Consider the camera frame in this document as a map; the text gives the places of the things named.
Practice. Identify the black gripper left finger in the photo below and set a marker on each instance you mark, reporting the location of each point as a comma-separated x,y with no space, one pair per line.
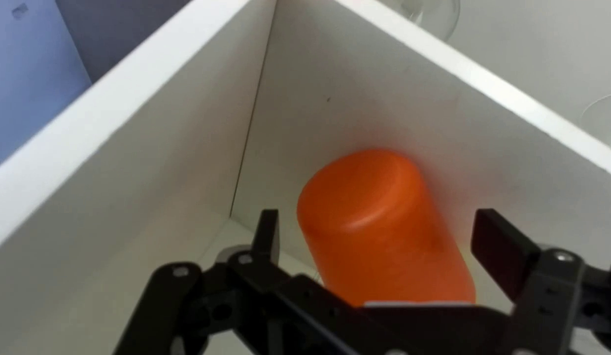
266,234

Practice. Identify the orange plastic cup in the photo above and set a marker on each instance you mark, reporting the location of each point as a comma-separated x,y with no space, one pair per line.
377,224

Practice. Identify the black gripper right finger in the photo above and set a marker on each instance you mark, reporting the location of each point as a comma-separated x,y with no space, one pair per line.
505,248

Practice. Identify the clear stemmed wine glass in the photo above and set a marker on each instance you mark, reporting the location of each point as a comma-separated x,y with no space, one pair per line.
607,122

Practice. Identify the clear stemless glass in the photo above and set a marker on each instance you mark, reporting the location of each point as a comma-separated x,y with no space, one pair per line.
436,17

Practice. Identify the white shelf cabinet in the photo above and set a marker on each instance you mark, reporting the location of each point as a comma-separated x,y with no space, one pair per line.
154,199

